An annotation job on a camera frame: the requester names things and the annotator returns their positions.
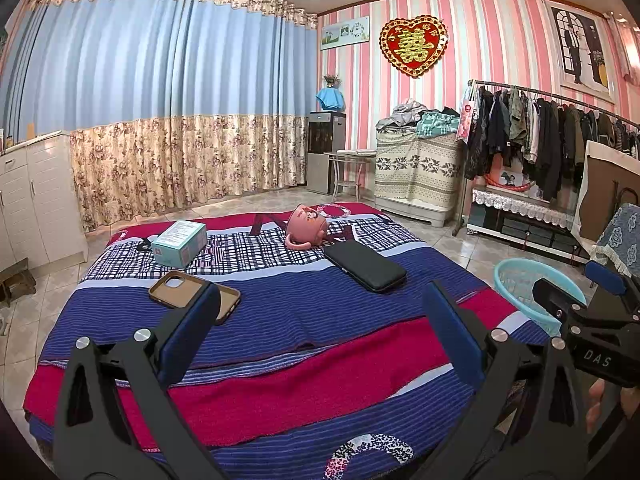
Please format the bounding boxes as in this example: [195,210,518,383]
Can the covered cabinet with laundry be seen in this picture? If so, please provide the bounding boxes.
[374,130,463,211]

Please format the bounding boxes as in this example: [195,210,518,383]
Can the black case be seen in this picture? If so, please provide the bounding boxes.
[324,241,407,294]

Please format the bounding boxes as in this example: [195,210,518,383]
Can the red gold heart decoration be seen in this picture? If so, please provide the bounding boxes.
[379,16,449,78]

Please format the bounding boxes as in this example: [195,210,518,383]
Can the wall poster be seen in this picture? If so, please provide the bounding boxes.
[547,2,616,103]

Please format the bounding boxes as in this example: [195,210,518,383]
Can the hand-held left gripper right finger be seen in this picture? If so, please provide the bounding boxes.
[422,281,588,480]

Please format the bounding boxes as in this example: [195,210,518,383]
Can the person's right hand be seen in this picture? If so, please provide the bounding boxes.
[587,379,626,426]

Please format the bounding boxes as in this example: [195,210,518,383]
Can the brown board white frame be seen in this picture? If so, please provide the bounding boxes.
[571,140,640,258]

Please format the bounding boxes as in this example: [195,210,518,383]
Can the grey water dispenser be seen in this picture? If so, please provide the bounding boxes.
[306,111,347,196]

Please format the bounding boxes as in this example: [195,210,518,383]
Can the white lace cloth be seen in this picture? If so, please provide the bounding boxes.
[472,186,576,228]

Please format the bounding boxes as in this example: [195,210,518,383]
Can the red and white ornament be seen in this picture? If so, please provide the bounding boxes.
[484,170,536,193]

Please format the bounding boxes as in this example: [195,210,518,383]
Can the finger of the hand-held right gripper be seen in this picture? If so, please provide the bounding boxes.
[584,260,640,318]
[531,277,588,328]

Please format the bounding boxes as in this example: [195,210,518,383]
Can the pink hanging bag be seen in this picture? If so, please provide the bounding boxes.
[455,85,478,143]

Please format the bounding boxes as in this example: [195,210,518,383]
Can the metal clothes rack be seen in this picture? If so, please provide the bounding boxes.
[451,79,640,237]

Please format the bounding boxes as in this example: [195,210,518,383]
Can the teal clothes pile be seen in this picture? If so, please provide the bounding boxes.
[416,110,461,137]

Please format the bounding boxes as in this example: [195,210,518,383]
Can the blue cloth covered bottle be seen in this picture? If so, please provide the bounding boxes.
[316,86,347,112]

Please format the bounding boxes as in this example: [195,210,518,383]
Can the landscape wall picture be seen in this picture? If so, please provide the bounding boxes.
[320,16,372,51]

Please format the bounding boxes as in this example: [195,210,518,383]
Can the row of hanging clothes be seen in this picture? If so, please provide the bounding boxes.
[465,85,640,201]

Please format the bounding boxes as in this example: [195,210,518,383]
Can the teal cardboard box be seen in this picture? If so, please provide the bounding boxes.
[151,220,208,268]

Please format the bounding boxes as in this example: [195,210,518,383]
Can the small folding table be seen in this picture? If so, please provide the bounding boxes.
[324,149,377,200]

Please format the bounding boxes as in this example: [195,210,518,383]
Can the low dark cabinet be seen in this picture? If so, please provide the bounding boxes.
[467,185,591,261]

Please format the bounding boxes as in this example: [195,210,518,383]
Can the grey clothes pile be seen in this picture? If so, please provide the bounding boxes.
[377,100,428,133]

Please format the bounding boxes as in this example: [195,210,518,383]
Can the wooden stool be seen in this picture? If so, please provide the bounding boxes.
[0,258,37,307]

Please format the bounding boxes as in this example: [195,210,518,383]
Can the brown phone case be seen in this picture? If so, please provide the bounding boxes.
[149,270,242,323]

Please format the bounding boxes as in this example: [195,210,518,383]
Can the blue and floral curtain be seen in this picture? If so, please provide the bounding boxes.
[0,0,321,233]

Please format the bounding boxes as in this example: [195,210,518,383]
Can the light blue plastic basket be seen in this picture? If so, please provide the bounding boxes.
[494,258,587,337]

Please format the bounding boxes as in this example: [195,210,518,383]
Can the white cupboard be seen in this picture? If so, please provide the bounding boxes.
[0,130,90,278]

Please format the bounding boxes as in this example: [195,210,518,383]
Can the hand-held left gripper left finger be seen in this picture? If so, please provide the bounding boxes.
[52,282,223,480]

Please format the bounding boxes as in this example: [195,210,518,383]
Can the blue floral fringed cloth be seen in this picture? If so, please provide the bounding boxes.
[590,202,640,276]

